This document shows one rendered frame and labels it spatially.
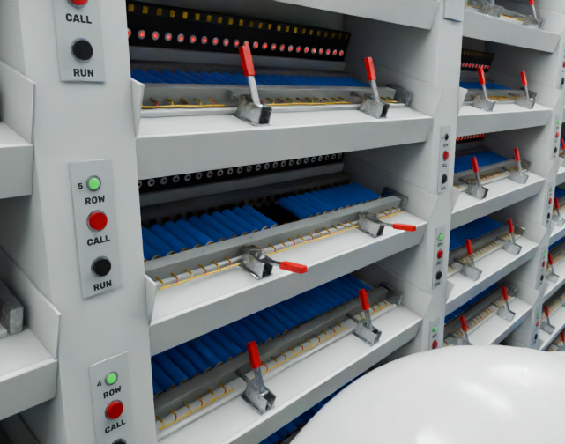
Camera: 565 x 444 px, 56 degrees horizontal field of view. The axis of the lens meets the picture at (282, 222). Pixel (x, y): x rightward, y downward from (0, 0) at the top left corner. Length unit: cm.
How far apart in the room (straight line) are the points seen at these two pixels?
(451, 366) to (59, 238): 39
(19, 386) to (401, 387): 41
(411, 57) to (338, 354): 53
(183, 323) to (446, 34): 68
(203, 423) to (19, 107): 44
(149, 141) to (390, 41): 61
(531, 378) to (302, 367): 69
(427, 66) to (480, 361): 86
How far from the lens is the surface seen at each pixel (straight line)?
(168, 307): 59
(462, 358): 17
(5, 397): 53
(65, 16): 49
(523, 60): 168
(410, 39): 102
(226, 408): 75
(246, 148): 62
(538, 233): 169
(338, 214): 86
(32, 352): 53
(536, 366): 18
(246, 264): 68
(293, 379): 82
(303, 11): 101
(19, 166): 48
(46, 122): 48
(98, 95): 50
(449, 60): 103
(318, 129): 71
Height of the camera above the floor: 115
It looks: 13 degrees down
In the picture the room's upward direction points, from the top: 1 degrees counter-clockwise
